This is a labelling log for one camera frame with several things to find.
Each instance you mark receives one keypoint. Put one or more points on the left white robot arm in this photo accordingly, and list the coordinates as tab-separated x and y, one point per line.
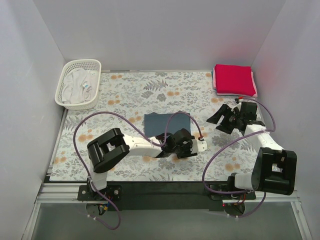
107	150

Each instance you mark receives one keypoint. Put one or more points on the pink folded t shirt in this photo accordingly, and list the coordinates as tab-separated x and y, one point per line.
253	82

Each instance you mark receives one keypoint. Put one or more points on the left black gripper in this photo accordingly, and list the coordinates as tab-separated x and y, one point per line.
186	152

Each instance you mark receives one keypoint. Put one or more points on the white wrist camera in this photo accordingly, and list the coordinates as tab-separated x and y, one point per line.
200	145
237	108

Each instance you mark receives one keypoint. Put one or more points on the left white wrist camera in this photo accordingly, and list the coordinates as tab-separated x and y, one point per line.
200	145

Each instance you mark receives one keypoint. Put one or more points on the floral patterned table mat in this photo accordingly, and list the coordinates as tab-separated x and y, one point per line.
123	101

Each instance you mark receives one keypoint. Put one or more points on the white plastic laundry basket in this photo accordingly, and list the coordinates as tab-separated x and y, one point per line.
87	64

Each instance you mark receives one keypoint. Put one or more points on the red folded t shirt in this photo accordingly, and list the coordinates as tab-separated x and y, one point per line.
235	78

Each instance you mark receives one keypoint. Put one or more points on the white t shirt in basket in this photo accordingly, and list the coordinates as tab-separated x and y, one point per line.
79	86

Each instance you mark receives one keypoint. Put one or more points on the blue grey t shirt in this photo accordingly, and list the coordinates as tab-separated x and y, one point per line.
155	124

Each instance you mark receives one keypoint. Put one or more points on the aluminium frame rail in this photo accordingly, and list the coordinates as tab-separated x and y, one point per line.
165	211

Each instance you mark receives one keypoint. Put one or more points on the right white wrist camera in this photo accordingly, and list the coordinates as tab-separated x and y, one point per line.
237	108

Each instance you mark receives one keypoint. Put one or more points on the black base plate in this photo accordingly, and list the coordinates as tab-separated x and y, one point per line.
163	195

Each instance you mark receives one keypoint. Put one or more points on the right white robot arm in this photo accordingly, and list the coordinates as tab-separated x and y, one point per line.
274	170

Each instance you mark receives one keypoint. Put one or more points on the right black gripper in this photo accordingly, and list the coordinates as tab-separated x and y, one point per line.
229	121

